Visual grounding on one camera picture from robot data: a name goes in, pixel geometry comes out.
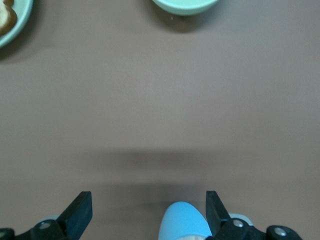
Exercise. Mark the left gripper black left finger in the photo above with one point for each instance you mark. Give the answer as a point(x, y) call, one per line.
point(75, 215)

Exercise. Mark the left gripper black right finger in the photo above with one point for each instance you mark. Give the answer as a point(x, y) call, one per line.
point(217, 220)

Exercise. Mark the blue cup holding tissue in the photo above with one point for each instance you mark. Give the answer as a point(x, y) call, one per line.
point(183, 220)

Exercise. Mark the green round plate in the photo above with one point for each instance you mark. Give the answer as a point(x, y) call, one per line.
point(23, 21)

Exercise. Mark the toasted bread slice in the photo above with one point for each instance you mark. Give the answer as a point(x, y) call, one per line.
point(7, 18)

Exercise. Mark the green bowl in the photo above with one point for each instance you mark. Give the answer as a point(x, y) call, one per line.
point(185, 6)

